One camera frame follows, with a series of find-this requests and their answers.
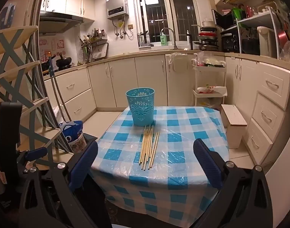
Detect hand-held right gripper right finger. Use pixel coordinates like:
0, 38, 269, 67
193, 138, 274, 228

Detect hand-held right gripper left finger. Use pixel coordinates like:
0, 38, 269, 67
18, 141, 99, 228

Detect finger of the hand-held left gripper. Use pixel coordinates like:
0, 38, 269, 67
17, 147, 48, 174

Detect bundle of wooden chopsticks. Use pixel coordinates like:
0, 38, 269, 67
138, 123, 160, 171

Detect blue perforated plastic basket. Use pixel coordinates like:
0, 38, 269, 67
126, 87, 155, 127

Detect floral patterned bin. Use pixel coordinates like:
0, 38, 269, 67
68, 133, 87, 154

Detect blue white checked tablecloth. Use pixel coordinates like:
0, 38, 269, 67
90, 106, 230, 222

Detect blue shopping bag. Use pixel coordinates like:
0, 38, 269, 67
60, 121, 84, 143

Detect white rolling cart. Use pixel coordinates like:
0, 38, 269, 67
191, 56, 228, 107

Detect black frying pan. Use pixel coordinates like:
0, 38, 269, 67
41, 55, 57, 73

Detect white red printed plastic bag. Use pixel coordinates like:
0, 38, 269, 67
197, 84, 227, 95

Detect black wok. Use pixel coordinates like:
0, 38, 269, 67
56, 53, 73, 69

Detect cream kitchen base cabinets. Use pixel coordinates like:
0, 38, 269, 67
43, 52, 290, 167

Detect wooden shelf with teal braces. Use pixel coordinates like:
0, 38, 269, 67
0, 26, 64, 158

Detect clear plastic bag of food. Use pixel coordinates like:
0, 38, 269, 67
196, 51, 225, 67

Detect white hanging bin with bag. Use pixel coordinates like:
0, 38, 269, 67
169, 52, 188, 72

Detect black framed tray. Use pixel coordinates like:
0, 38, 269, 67
95, 43, 110, 61

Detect range hood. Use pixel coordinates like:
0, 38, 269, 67
39, 11, 84, 34

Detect black countertop oven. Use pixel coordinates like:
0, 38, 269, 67
220, 32, 242, 53

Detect curved metal faucet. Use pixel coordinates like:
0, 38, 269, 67
160, 28, 179, 50

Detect stack of pots and lids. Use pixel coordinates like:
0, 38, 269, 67
198, 25, 219, 51

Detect white electric water pot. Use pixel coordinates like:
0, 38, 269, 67
257, 26, 278, 58

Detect black microwave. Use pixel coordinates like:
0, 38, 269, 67
211, 9, 240, 28

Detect red bowl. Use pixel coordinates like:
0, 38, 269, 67
277, 30, 289, 49

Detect white countertop rack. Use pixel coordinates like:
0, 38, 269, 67
236, 6, 283, 59

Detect barred kitchen window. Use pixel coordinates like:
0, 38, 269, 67
135, 0, 202, 47

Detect mop with grey handles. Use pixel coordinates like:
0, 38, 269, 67
47, 52, 73, 123

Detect red white wall stickers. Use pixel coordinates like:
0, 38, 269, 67
39, 37, 66, 63

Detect wall rack with kitchen utensils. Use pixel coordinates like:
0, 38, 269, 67
78, 28, 110, 62

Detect grey wall water heater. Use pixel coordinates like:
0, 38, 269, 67
105, 0, 130, 21

